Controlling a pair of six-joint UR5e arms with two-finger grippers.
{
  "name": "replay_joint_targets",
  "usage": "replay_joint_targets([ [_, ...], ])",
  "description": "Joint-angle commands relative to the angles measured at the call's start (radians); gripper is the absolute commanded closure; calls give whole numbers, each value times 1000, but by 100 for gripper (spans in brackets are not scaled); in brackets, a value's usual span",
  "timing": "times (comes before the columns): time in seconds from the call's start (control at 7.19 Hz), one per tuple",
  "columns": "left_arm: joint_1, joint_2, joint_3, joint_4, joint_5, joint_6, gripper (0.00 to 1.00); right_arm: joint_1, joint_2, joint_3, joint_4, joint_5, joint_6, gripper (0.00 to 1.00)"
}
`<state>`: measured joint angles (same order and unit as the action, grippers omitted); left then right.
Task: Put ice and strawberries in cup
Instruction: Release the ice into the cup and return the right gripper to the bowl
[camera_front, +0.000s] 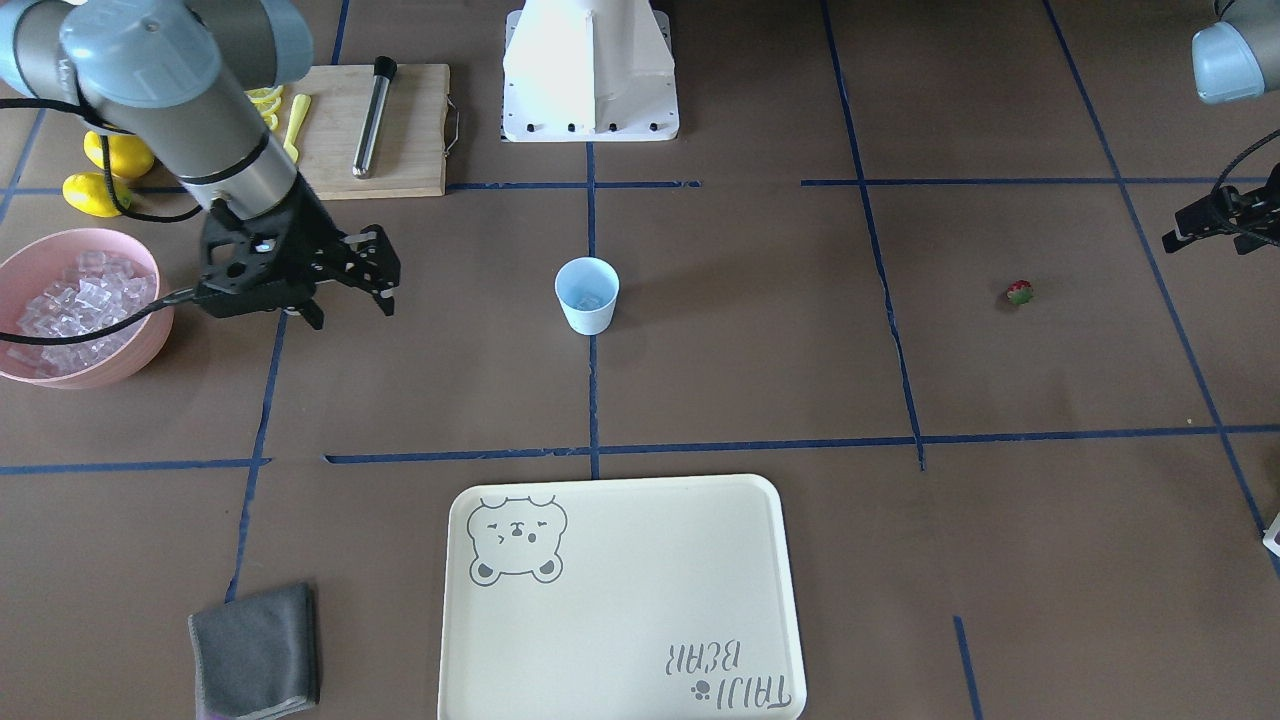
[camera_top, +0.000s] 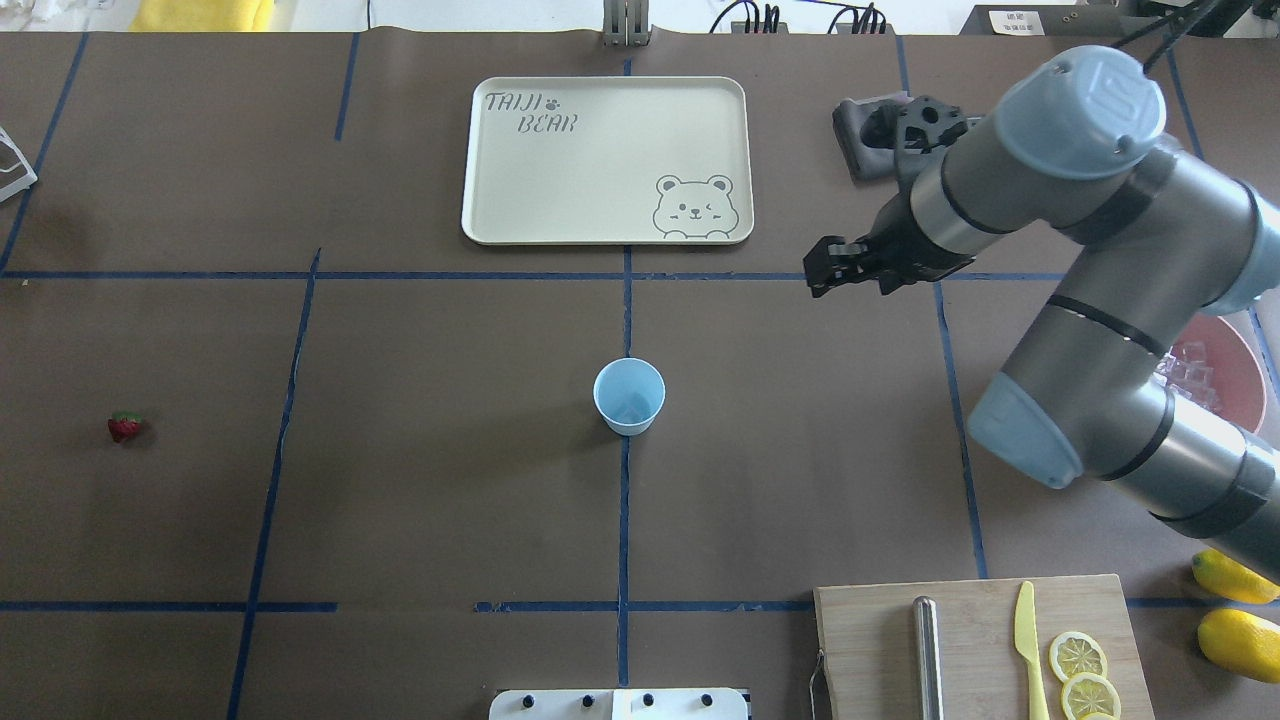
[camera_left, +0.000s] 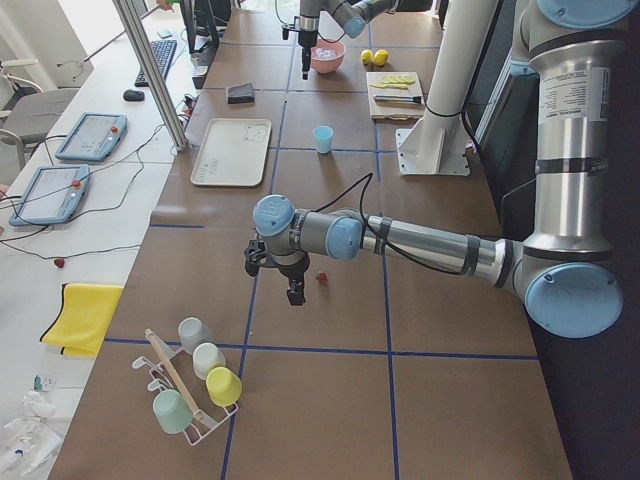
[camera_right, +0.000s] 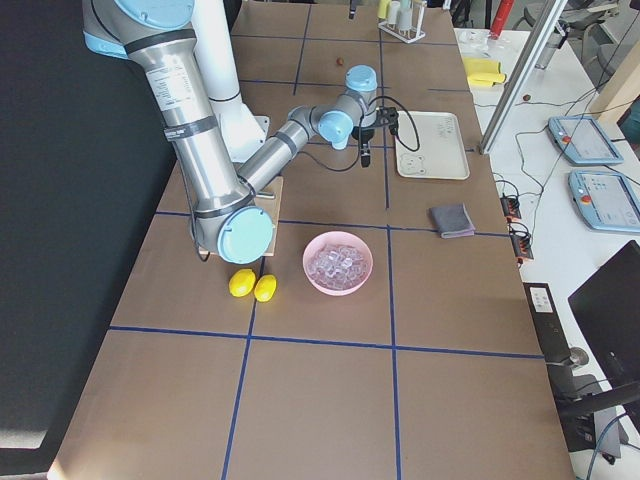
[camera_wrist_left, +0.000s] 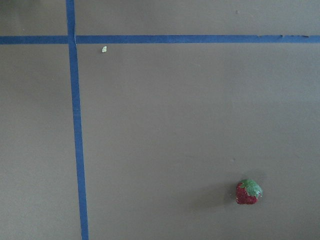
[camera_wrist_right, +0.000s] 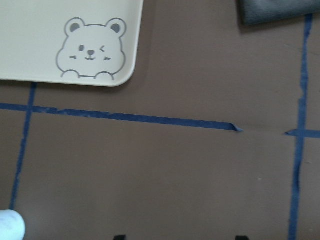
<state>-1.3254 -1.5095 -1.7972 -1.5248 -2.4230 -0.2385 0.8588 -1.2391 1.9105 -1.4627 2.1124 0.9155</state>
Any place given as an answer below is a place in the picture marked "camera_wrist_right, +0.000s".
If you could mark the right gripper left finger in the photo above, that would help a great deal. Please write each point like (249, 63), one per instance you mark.
(119, 237)

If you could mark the light blue cup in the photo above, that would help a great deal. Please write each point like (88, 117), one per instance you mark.
(12, 225)

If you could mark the cream bear tray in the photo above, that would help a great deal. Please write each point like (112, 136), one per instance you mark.
(77, 42)

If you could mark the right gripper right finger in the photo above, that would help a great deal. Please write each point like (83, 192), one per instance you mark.
(241, 237)

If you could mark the grey folded cloth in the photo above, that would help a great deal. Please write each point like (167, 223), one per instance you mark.
(255, 12)

